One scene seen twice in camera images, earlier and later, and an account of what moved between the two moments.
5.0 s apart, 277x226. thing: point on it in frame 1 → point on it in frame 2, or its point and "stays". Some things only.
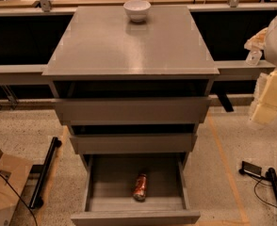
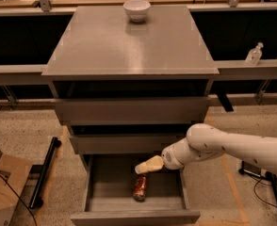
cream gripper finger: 273,98 → 174,156
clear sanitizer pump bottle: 253,57 stays
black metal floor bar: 36,200 stays
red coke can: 140,186 stays
